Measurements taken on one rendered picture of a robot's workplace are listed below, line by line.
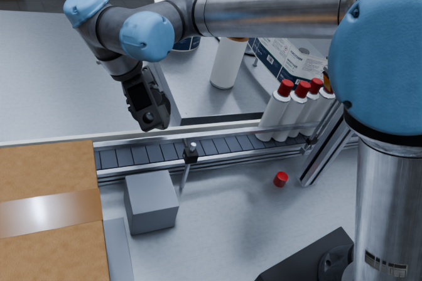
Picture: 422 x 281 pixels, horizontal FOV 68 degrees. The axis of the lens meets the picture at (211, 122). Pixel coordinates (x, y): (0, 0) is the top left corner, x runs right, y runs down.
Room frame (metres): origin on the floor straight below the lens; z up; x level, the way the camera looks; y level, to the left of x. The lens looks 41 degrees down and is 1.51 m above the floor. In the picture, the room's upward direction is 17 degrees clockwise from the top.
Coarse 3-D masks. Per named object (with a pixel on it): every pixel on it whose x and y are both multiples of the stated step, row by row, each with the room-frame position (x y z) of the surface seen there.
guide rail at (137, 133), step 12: (252, 120) 0.75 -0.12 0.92; (108, 132) 0.53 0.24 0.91; (120, 132) 0.54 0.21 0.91; (132, 132) 0.55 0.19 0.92; (144, 132) 0.57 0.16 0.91; (156, 132) 0.58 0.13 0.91; (168, 132) 0.60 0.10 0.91; (180, 132) 0.62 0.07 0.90; (192, 132) 0.64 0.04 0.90; (0, 144) 0.40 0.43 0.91; (12, 144) 0.41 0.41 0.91; (24, 144) 0.43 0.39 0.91; (36, 144) 0.44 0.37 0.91
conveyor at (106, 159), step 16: (160, 144) 0.57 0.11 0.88; (176, 144) 0.59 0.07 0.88; (208, 144) 0.63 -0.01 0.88; (224, 144) 0.65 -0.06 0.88; (240, 144) 0.67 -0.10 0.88; (256, 144) 0.69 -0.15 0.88; (272, 144) 0.71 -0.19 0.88; (288, 144) 0.73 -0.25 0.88; (96, 160) 0.46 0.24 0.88; (112, 160) 0.48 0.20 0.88; (128, 160) 0.49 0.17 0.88; (144, 160) 0.51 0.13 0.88; (160, 160) 0.52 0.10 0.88
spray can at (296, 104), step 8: (296, 88) 0.74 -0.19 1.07; (304, 88) 0.73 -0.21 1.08; (296, 96) 0.74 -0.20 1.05; (304, 96) 0.73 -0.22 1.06; (288, 104) 0.73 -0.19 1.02; (296, 104) 0.72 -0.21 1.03; (304, 104) 0.73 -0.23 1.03; (288, 112) 0.73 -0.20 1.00; (296, 112) 0.72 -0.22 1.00; (280, 120) 0.73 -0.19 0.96; (288, 120) 0.72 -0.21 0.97; (272, 136) 0.73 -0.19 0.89; (280, 136) 0.72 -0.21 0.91
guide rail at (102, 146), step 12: (204, 132) 0.58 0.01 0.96; (216, 132) 0.60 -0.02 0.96; (228, 132) 0.61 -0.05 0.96; (240, 132) 0.62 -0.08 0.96; (252, 132) 0.65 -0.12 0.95; (264, 132) 0.67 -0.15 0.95; (96, 144) 0.44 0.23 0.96; (108, 144) 0.45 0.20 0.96; (120, 144) 0.46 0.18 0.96; (132, 144) 0.48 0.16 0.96; (144, 144) 0.49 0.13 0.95
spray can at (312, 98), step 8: (312, 80) 0.78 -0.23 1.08; (320, 80) 0.79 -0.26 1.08; (312, 88) 0.77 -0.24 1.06; (312, 96) 0.76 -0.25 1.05; (312, 104) 0.76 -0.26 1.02; (304, 112) 0.76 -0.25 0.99; (296, 120) 0.76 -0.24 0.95; (304, 120) 0.77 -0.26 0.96; (288, 136) 0.76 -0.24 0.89; (296, 136) 0.77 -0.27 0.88
